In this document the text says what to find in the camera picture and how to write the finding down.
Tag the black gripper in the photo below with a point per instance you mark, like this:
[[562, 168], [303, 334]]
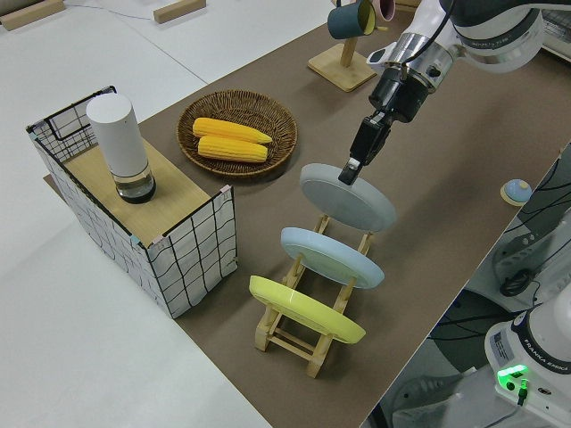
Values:
[[401, 96]]

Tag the gray plate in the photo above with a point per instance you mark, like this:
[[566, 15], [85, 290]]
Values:
[[348, 209]]

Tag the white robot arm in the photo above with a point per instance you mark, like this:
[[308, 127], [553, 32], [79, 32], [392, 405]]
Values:
[[490, 27]]

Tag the wooden mug rack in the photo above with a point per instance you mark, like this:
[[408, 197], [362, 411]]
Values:
[[341, 71]]

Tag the light blue plate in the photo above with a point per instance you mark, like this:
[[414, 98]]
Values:
[[330, 258]]

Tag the yellow plate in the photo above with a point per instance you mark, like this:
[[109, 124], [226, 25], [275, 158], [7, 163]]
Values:
[[303, 307]]

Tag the wooden plate rack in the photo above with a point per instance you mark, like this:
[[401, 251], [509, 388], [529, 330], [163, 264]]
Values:
[[265, 334]]

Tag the brown table mat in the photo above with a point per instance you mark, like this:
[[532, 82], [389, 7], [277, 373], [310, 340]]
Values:
[[446, 200]]

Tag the dark teal mug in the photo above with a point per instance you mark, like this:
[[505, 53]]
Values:
[[345, 20]]

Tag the pink mug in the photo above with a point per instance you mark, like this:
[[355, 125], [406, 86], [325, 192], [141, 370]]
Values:
[[386, 9]]

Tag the yellow corn cob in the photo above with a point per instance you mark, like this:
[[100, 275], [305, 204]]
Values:
[[232, 149], [223, 128]]

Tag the round wicker basket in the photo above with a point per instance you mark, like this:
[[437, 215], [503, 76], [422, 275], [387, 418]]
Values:
[[236, 102]]

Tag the white toaster oven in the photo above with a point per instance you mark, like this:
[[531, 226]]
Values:
[[557, 40]]

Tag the wooden block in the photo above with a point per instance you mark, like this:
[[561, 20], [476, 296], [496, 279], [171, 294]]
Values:
[[31, 15], [178, 11]]

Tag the white cylinder bottle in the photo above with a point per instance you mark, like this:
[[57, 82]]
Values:
[[118, 134]]

